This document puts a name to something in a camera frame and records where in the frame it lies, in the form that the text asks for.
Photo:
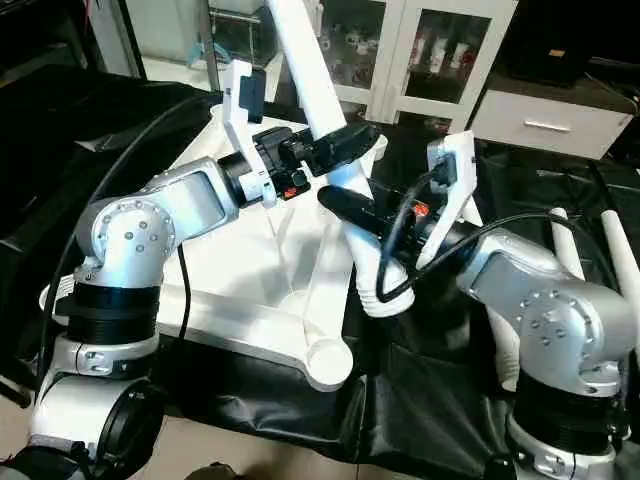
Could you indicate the white drawer unit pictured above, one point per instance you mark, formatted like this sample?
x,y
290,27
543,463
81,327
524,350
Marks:
x,y
550,125

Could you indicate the black work mat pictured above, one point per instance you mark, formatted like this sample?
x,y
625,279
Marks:
x,y
425,400

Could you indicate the white plastic table leg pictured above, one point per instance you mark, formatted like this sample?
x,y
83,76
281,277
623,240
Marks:
x,y
567,245
507,350
622,260
310,75

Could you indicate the white glass door cabinet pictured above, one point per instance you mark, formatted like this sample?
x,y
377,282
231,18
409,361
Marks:
x,y
395,60

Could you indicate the black speaker box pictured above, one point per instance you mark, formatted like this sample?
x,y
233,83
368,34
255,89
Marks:
x,y
550,60

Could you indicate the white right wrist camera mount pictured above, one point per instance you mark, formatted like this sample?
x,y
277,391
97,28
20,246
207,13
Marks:
x,y
462,165

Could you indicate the metal framed glass panel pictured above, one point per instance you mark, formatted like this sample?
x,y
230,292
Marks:
x,y
117,35

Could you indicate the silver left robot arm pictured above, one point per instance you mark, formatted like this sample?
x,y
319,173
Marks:
x,y
190,200

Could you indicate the white plastic table top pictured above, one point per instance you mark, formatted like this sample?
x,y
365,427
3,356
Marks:
x,y
250,280

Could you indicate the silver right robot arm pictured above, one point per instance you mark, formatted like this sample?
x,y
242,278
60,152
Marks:
x,y
550,310

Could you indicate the teal plastic bag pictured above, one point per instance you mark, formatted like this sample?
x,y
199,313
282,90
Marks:
x,y
205,52

